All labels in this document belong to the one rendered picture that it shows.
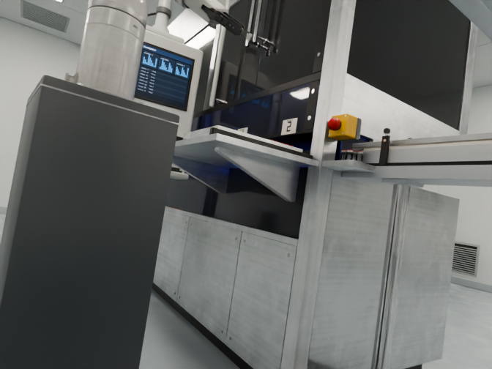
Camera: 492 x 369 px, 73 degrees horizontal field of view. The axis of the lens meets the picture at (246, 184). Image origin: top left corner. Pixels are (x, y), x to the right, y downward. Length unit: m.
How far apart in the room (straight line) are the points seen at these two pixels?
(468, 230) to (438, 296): 3.99
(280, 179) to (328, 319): 0.52
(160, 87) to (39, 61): 4.75
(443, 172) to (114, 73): 0.85
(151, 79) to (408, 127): 1.31
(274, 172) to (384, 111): 0.54
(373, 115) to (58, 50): 5.87
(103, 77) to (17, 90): 5.76
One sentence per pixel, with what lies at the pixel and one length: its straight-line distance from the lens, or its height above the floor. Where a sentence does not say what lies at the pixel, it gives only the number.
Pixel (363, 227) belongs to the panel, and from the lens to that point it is 1.36.
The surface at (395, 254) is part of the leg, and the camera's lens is 1.14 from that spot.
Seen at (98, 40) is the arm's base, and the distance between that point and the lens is 0.78.
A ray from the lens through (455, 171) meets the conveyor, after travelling 1.04.
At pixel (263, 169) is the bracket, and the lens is 1.13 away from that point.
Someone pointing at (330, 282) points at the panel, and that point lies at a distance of 1.27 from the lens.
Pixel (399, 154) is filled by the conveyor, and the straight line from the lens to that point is 1.13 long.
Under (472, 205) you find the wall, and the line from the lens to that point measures 5.88.
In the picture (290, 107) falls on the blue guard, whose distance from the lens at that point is 1.36.
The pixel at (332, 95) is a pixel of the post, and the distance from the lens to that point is 1.23.
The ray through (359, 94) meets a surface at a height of 1.16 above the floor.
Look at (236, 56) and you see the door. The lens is 1.90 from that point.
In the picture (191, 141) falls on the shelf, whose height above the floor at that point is 0.87.
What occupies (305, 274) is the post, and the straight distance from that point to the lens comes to 1.17.
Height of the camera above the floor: 0.70
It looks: 3 degrees up
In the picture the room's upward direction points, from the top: 8 degrees clockwise
